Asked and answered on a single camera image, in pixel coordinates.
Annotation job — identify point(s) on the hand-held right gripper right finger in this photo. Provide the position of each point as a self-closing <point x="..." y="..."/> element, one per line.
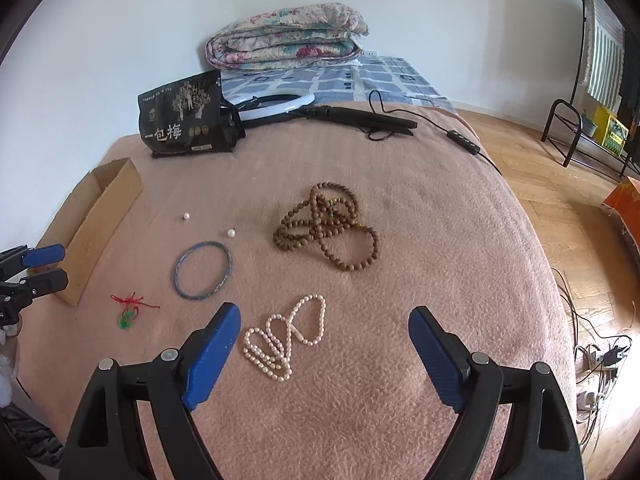
<point x="435" y="355"/>

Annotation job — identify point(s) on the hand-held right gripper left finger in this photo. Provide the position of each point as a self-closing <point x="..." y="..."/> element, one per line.
<point x="210" y="355"/>

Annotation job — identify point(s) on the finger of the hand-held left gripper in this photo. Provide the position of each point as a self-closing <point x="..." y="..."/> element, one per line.
<point x="47" y="282"/>
<point x="45" y="255"/>

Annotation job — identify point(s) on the cardboard box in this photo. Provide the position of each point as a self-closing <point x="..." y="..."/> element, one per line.
<point x="100" y="210"/>

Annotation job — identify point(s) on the blue bangle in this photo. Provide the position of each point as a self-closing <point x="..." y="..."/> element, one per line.
<point x="176" y="275"/>

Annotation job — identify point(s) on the white cloth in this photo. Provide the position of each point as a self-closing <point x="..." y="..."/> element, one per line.
<point x="6" y="380"/>

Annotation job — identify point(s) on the grey striped cloth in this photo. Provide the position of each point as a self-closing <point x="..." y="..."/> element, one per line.
<point x="35" y="435"/>

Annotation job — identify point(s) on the white power strip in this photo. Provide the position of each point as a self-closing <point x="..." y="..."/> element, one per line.
<point x="592" y="357"/>

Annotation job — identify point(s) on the black snack bag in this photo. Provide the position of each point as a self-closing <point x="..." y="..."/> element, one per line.
<point x="185" y="120"/>

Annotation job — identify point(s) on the orange box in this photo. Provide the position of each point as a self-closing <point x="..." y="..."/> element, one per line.
<point x="625" y="200"/>

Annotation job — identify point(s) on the black folded tripod stand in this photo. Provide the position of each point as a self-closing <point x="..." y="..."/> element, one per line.
<point x="360" y="119"/>

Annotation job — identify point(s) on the black metal rack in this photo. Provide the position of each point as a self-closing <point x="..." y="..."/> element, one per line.
<point x="548" y="125"/>

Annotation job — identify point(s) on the green and yellow box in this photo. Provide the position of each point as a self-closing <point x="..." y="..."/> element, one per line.
<point x="614" y="132"/>

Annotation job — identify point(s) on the blue patterned bed sheet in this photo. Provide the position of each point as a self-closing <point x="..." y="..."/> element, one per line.
<point x="340" y="80"/>

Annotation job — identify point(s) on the folded floral quilt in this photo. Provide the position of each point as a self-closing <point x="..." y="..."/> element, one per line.
<point x="285" y="40"/>

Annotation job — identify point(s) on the dark hanging cloth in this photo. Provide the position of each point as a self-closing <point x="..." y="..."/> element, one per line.
<point x="631" y="80"/>

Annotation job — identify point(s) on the black coat stand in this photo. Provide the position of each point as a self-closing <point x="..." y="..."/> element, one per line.
<point x="581" y="50"/>

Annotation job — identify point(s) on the striped hanging cloth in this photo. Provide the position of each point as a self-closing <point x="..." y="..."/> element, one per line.
<point x="605" y="60"/>

